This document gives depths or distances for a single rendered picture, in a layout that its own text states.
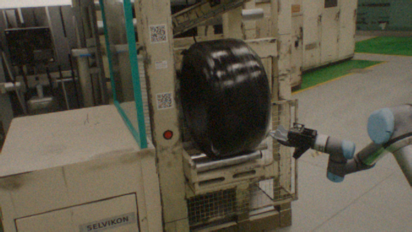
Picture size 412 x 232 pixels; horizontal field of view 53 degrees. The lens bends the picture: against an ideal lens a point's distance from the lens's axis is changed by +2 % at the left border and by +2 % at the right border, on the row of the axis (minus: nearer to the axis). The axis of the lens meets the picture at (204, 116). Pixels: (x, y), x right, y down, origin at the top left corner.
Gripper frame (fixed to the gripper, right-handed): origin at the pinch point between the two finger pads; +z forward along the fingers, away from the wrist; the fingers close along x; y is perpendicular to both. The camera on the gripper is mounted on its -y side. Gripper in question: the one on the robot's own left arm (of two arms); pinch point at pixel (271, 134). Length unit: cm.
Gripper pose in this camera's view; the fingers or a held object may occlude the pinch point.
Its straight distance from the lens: 186.1
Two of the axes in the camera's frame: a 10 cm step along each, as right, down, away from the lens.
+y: -1.2, -7.8, -6.2
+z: -8.7, -2.2, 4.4
